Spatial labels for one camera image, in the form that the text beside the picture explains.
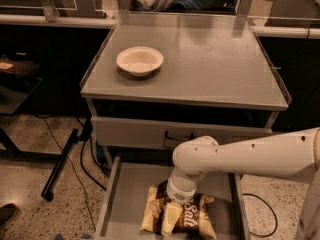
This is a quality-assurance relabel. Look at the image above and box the open middle drawer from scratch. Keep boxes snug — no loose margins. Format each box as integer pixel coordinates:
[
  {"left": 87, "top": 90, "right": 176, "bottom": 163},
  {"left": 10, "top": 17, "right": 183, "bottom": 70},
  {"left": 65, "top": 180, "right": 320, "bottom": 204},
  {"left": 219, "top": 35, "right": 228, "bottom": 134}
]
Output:
[{"left": 94, "top": 155, "right": 251, "bottom": 240}]

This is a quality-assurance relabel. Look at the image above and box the black drawer handle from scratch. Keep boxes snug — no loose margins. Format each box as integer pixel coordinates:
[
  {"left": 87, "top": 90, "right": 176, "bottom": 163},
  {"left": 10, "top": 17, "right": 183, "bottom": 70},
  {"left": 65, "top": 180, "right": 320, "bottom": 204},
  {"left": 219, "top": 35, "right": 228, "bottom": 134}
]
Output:
[{"left": 164, "top": 131, "right": 194, "bottom": 142}]

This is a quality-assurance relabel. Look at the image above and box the black tray with note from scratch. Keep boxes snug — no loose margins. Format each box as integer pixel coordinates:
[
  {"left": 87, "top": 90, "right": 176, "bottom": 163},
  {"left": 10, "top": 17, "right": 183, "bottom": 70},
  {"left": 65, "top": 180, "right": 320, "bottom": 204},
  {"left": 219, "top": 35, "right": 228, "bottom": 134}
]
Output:
[{"left": 0, "top": 55, "right": 40, "bottom": 78}]

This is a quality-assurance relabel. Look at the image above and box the grey drawer cabinet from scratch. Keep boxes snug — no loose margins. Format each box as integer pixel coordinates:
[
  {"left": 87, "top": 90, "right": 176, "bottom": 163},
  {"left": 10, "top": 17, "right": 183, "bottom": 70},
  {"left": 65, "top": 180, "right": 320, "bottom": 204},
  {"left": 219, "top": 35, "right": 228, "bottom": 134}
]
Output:
[{"left": 81, "top": 13, "right": 291, "bottom": 161}]

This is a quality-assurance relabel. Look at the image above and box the closed top drawer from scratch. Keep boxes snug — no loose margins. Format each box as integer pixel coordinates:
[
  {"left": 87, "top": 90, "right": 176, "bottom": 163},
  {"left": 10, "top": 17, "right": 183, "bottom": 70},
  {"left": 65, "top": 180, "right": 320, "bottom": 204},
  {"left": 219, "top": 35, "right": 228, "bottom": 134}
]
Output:
[{"left": 91, "top": 116, "right": 272, "bottom": 150}]

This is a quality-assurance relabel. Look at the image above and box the black cable at right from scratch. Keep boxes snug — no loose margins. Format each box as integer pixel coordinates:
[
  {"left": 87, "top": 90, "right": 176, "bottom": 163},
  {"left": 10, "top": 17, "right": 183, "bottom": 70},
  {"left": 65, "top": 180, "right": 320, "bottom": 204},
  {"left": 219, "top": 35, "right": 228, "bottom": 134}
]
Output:
[{"left": 242, "top": 193, "right": 279, "bottom": 238}]

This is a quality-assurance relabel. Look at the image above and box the black floor stand leg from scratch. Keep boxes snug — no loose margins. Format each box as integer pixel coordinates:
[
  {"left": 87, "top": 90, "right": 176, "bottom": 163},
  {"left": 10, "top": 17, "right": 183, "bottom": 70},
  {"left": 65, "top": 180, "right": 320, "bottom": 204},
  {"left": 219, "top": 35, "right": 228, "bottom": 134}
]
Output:
[{"left": 41, "top": 129, "right": 78, "bottom": 202}]

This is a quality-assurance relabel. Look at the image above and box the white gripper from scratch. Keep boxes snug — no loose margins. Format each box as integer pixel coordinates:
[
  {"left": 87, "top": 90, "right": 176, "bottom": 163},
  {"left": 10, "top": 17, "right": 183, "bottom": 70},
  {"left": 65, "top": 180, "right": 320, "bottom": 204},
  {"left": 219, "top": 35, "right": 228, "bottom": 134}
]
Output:
[{"left": 161, "top": 168, "right": 197, "bottom": 236}]

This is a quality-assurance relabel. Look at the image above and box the dark shoe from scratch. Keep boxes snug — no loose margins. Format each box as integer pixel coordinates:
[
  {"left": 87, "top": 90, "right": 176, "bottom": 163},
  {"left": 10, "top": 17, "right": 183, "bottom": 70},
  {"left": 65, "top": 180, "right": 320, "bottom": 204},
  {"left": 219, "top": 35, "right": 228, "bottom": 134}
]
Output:
[{"left": 0, "top": 203, "right": 18, "bottom": 228}]

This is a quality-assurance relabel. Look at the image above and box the black cable on floor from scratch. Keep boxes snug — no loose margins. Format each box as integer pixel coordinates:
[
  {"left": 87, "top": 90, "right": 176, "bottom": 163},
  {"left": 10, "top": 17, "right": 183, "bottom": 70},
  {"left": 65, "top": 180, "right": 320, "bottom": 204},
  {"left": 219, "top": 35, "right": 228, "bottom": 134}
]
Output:
[{"left": 33, "top": 113, "right": 108, "bottom": 232}]

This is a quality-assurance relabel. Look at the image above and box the dark side table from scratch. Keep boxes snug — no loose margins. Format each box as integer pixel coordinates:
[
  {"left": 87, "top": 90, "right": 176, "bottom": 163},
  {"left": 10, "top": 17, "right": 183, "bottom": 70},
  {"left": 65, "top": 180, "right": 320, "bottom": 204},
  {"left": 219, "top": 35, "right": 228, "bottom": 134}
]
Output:
[{"left": 0, "top": 78, "right": 60, "bottom": 163}]

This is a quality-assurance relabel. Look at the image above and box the brown chip bag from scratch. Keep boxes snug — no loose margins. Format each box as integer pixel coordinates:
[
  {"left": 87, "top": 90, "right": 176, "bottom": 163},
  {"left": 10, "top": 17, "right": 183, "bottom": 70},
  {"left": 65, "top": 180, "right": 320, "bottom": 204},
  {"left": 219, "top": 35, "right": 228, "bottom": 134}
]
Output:
[{"left": 140, "top": 182, "right": 217, "bottom": 240}]

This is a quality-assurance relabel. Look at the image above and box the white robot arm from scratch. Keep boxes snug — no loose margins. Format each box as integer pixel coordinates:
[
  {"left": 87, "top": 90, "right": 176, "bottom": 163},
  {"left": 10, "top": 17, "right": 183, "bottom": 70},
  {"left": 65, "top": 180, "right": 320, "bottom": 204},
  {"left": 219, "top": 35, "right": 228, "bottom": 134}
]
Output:
[{"left": 167, "top": 128, "right": 320, "bottom": 240}]

